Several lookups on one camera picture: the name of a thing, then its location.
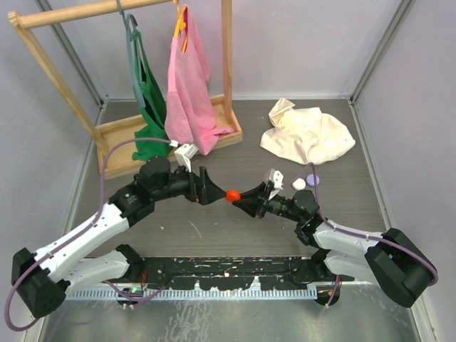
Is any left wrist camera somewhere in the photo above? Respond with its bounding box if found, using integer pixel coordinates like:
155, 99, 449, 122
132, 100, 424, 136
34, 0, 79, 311
174, 143, 199, 172

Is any wooden clothes rack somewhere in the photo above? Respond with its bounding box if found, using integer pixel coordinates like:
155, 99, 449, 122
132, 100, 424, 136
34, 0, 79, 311
8, 1, 243, 169

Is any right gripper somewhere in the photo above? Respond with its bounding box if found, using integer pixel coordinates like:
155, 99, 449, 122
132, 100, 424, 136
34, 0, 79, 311
233, 180, 304, 223

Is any green t-shirt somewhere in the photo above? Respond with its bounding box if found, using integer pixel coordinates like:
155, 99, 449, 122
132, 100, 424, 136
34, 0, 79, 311
132, 29, 172, 162

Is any pink t-shirt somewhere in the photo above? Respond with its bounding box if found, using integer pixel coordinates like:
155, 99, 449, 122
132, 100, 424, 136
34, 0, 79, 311
165, 6, 234, 155

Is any lilac earbud case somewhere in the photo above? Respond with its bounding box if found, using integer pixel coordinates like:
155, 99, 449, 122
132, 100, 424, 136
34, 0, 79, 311
306, 174, 320, 187

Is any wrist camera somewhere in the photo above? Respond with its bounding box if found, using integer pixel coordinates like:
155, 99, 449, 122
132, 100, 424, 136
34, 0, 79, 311
174, 143, 199, 172
264, 168, 284, 200

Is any grey blue hanger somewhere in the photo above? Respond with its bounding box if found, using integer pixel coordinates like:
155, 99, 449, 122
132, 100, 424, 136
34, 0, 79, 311
116, 0, 145, 109

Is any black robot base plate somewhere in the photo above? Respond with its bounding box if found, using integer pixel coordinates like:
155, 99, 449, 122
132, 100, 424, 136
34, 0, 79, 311
117, 242, 343, 311

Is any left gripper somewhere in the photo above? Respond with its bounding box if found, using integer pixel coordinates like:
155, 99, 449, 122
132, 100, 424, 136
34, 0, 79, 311
152, 160, 225, 204

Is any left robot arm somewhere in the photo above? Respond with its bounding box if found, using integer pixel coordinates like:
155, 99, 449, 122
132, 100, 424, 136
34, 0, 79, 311
11, 157, 226, 318

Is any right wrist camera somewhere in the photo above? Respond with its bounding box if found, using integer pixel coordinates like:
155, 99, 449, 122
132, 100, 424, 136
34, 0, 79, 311
264, 168, 284, 200

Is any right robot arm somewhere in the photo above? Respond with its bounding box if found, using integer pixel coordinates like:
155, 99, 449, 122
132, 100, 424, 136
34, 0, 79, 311
226, 181, 438, 308

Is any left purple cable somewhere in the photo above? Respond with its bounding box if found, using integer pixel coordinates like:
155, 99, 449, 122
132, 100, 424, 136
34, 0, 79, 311
6, 138, 179, 331

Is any white earbud case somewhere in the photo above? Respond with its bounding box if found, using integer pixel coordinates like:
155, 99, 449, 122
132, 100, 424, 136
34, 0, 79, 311
291, 178, 306, 191

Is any slotted cable duct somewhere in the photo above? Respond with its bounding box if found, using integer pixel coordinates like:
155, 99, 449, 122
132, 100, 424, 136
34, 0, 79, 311
67, 284, 318, 301

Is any cream satin cloth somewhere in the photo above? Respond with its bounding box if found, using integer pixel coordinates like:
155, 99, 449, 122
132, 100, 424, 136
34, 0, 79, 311
260, 98, 356, 165

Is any orange yellow hanger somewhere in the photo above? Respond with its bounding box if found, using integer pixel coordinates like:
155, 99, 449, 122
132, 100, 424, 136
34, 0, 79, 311
172, 0, 188, 53

